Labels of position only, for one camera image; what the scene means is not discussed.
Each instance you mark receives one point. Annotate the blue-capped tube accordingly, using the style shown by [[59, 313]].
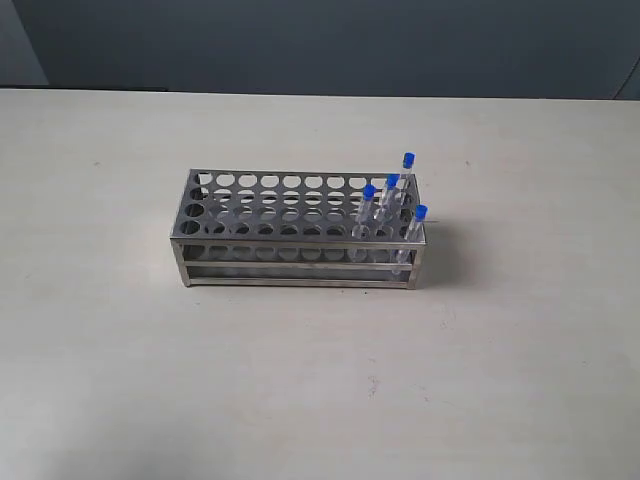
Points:
[[404, 176], [360, 228], [386, 203], [412, 233]]

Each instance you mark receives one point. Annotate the stainless steel test tube rack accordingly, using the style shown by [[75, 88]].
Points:
[[270, 228]]

